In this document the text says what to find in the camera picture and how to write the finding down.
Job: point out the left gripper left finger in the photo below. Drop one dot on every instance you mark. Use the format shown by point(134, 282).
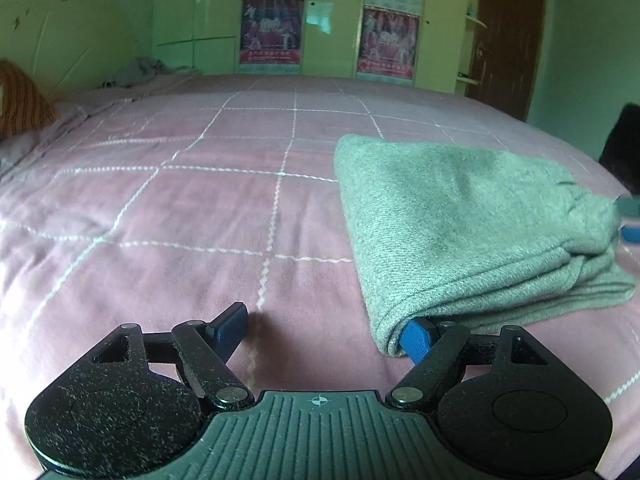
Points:
point(204, 349)

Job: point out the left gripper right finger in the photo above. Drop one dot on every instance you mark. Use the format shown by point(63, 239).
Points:
point(436, 352)

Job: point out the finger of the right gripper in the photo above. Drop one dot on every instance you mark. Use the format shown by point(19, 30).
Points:
point(630, 234)
point(628, 205)

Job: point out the grey knit pant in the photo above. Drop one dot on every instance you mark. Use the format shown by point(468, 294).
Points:
point(483, 238)

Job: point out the black object beside bed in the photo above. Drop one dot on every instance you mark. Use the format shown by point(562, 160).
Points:
point(621, 153)

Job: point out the pink checked bedspread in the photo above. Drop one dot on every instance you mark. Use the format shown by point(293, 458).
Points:
point(170, 201)

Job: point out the brown wooden door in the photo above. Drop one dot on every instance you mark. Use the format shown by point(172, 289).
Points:
point(505, 54)

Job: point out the grey crumpled cloth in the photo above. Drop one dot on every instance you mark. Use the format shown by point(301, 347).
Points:
point(143, 69)

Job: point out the green wardrobe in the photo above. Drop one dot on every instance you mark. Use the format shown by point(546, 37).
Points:
point(206, 34)

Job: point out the red calendar poster right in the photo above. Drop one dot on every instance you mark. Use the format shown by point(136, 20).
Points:
point(389, 39)

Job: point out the red calendar poster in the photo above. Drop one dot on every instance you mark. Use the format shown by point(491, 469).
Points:
point(271, 37)
point(389, 39)

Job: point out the orange striped pillow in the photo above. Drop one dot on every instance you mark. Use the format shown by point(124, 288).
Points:
point(23, 107)

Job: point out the cream bed headboard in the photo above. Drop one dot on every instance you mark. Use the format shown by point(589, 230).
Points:
point(70, 45)

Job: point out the red calendar poster left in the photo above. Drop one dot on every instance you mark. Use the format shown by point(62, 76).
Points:
point(271, 37)

